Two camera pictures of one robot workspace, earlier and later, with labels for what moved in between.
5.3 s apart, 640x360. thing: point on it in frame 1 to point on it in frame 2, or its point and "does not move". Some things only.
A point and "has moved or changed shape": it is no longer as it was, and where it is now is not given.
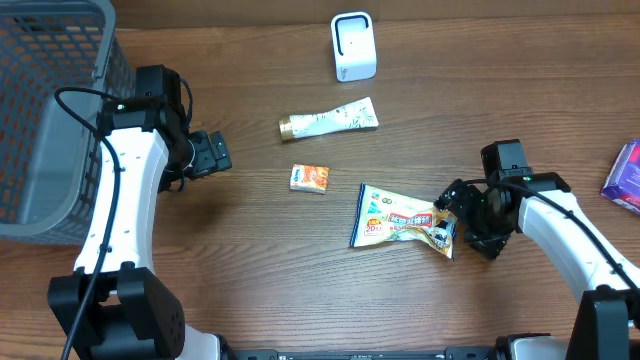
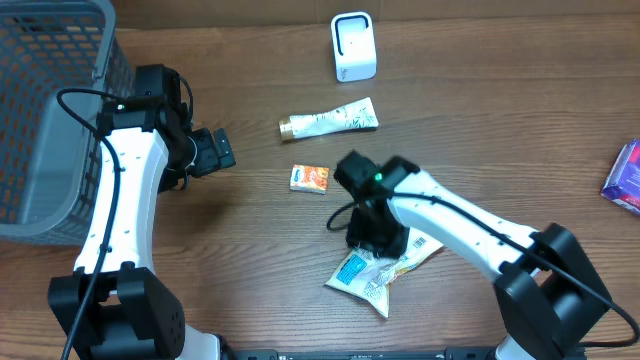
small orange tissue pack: x=310 y=178 does not move
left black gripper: x=212 y=157 does not move
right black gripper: x=488 y=243 to x=392 y=250
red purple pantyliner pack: x=622 y=184 does not move
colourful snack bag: x=383 y=216 has moved or changed shape
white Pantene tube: x=357 y=115 does not move
